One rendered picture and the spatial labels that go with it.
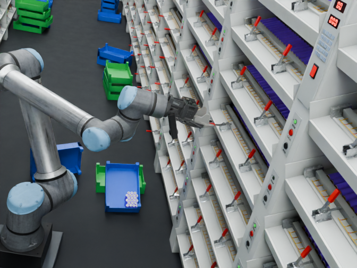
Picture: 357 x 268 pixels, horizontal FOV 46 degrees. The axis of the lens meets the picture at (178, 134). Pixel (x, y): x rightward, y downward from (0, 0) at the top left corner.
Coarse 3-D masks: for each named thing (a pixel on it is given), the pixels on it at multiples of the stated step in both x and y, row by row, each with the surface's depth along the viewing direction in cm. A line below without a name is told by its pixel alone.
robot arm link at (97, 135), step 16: (0, 64) 162; (0, 80) 162; (16, 80) 160; (32, 80) 161; (32, 96) 156; (48, 96) 155; (48, 112) 154; (64, 112) 151; (80, 112) 151; (80, 128) 148; (96, 128) 144; (112, 128) 148; (96, 144) 145; (112, 144) 150
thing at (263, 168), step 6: (228, 108) 175; (228, 114) 175; (234, 114) 171; (234, 120) 167; (240, 126) 163; (240, 132) 161; (246, 138) 156; (246, 144) 155; (252, 144) 153; (258, 156) 147; (258, 162) 145; (264, 162) 144; (264, 168) 141; (258, 174) 141; (264, 174) 141
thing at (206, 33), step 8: (192, 8) 226; (200, 8) 227; (192, 16) 228; (200, 16) 212; (208, 16) 220; (192, 24) 219; (200, 24) 214; (208, 24) 212; (216, 24) 209; (192, 32) 219; (200, 32) 208; (208, 32) 205; (216, 32) 199; (200, 40) 200; (208, 40) 193; (216, 40) 193; (208, 48) 191; (216, 48) 190; (208, 56) 188
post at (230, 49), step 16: (240, 0) 156; (256, 0) 157; (224, 48) 167; (240, 48) 167; (208, 96) 182; (224, 96) 178; (208, 112) 181; (208, 128) 186; (192, 192) 205; (176, 224) 220; (176, 240) 221
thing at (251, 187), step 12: (228, 96) 178; (216, 108) 180; (216, 120) 174; (228, 120) 172; (216, 132) 173; (228, 132) 165; (228, 144) 159; (228, 156) 157; (240, 156) 152; (252, 156) 151; (240, 180) 144; (252, 180) 140; (252, 192) 136; (252, 204) 132
